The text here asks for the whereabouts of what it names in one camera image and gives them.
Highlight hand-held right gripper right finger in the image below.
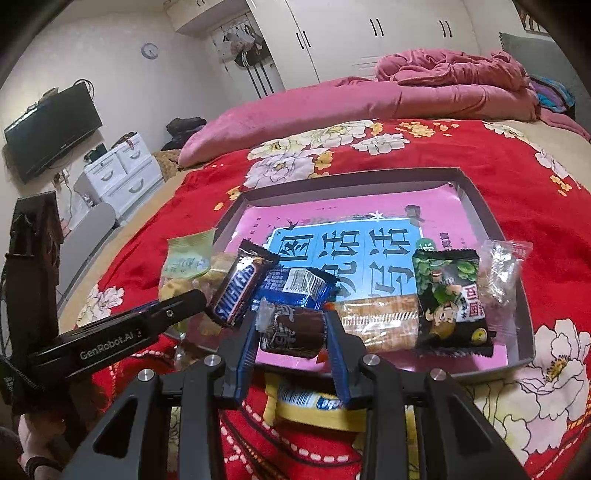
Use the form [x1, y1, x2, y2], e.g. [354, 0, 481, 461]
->
[323, 308, 532, 480]

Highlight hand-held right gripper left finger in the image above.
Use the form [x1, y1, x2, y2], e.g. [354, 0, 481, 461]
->
[60, 310, 262, 480]

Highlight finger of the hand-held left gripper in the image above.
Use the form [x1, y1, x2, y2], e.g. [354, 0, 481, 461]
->
[136, 290, 208, 340]

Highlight yellow snack packet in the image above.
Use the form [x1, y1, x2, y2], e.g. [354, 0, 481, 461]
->
[272, 376, 365, 432]

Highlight pale green snack packet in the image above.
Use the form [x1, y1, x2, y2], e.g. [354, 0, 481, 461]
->
[158, 228, 218, 305]

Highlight dark brown candy clear wrapper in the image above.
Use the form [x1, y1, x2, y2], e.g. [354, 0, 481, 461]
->
[256, 298, 328, 358]

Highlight brown chocolate bar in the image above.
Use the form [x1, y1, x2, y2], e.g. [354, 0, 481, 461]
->
[204, 240, 280, 329]

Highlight orange-ended cracker packet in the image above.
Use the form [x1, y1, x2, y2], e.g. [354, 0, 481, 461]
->
[323, 295, 421, 354]

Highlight blue snack packet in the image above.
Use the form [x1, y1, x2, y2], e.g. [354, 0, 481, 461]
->
[252, 267, 340, 311]

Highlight black and green snack packet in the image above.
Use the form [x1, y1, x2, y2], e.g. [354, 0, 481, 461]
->
[412, 247, 495, 358]

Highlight round pastry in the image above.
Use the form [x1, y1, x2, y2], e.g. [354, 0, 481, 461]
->
[478, 239, 527, 319]

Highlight dark grey shallow box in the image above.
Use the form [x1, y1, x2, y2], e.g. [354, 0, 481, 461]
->
[215, 167, 536, 384]

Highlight person's left hand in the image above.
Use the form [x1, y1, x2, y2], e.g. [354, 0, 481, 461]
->
[19, 408, 75, 463]

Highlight white drawer cabinet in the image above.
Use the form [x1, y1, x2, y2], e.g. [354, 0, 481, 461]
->
[74, 134, 163, 217]

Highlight brown plush cushion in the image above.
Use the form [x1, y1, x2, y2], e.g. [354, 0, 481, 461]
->
[152, 148, 181, 178]

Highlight pink book with blue label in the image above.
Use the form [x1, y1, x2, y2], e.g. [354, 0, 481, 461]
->
[231, 182, 522, 370]

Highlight dark bag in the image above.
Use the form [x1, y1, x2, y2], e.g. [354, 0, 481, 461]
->
[166, 117, 207, 141]

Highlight pink quilt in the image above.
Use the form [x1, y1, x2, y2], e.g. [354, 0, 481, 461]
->
[178, 50, 591, 168]

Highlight hanging bags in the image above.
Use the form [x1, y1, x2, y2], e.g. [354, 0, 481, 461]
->
[217, 18, 264, 65]

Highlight red floral blanket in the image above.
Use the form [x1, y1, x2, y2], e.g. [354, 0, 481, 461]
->
[58, 117, 591, 480]

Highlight white wardrobe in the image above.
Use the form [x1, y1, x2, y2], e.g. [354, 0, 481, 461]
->
[247, 0, 481, 90]

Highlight colourful cloth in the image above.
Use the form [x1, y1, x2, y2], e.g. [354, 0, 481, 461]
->
[531, 76, 578, 114]

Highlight grey pillow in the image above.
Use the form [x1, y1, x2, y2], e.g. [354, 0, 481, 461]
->
[499, 32, 578, 93]

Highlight black wall television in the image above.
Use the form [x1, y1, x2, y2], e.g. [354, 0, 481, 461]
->
[4, 83, 103, 184]

